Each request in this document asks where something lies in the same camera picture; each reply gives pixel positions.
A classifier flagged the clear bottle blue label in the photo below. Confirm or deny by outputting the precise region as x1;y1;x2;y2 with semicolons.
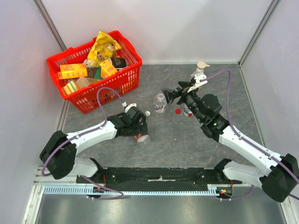
154;93;167;113

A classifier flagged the clear bottle red label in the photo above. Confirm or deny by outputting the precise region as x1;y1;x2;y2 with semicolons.
134;134;149;143

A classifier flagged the red bottle cap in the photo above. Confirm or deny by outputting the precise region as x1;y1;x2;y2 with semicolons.
175;108;181;114

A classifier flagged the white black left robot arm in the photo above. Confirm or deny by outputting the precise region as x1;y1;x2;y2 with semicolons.
40;105;148;183

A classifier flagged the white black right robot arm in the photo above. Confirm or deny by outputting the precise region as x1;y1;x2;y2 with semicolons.
162;82;299;203

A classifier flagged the beige pump soap bottle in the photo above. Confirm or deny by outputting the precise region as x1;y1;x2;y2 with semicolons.
190;61;210;80

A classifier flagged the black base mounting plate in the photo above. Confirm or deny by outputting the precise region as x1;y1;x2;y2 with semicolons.
91;167;231;191

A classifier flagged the black can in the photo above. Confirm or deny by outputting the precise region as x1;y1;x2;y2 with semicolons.
108;57;128;70

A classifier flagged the red plastic shopping basket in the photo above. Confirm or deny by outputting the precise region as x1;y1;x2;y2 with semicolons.
46;30;142;114

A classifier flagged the orange box small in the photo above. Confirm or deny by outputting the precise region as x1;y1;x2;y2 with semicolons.
100;60;117;79

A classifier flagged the wooden block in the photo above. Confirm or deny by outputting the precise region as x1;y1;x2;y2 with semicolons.
75;77;100;90

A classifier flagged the striped sponge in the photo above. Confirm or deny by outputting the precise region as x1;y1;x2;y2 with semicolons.
62;81;79;96

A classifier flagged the yellow snack bag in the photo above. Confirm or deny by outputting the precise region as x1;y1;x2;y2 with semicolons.
86;30;121;67

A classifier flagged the orange box large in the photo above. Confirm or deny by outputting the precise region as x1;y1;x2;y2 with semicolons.
58;63;88;79

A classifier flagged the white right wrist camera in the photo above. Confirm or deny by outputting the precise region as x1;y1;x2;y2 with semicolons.
187;72;207;93

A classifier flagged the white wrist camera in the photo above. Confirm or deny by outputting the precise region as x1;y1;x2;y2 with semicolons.
121;102;137;112
187;72;207;93

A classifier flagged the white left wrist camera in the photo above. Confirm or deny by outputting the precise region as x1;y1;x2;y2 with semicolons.
121;102;137;112

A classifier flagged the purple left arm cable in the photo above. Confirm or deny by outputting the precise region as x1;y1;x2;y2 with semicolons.
41;87;128;201

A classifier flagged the white slotted cable duct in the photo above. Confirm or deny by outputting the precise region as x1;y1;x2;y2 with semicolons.
43;184;225;196

